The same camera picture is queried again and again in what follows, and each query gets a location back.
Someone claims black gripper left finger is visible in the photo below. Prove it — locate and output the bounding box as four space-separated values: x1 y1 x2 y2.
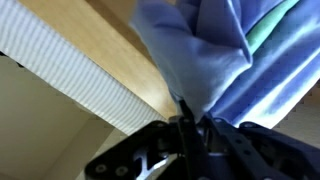
84 100 193 180

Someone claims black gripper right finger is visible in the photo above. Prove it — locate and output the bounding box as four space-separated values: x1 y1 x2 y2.
206 118 320 180

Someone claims light blue shirt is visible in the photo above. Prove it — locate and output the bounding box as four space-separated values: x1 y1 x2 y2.
130 0 320 128

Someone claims light wood dresser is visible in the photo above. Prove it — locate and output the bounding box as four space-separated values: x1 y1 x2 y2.
18 0 175 118

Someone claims white wall heater unit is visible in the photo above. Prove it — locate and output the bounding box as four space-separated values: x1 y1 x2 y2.
0 0 163 135

